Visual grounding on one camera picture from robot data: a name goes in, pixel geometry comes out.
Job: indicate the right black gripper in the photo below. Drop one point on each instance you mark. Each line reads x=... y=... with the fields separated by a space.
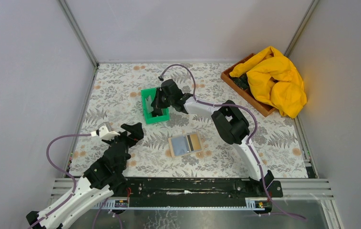
x=157 y=104

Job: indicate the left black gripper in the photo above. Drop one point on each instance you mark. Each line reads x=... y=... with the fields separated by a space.
x=137 y=132

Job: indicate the green plastic bin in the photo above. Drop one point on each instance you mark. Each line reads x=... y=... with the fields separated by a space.
x=158 y=115

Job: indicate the gold magnetic stripe card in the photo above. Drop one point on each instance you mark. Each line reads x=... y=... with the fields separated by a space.
x=194 y=142

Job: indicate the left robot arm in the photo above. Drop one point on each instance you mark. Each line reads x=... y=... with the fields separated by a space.
x=103 y=178

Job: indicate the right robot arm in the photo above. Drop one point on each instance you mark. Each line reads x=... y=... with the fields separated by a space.
x=230 y=123

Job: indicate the floral table mat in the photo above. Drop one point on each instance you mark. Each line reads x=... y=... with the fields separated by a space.
x=116 y=98

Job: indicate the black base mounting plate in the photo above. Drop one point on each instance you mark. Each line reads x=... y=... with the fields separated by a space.
x=192 y=193

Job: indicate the brown wooden tray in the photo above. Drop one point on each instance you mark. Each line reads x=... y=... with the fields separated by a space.
x=240 y=85

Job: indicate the yellow cloth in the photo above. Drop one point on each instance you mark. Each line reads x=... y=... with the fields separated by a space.
x=274 y=80

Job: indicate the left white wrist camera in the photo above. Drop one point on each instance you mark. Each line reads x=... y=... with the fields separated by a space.
x=105 y=132

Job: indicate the aluminium frame rails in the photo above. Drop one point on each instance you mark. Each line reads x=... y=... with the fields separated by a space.
x=293 y=189

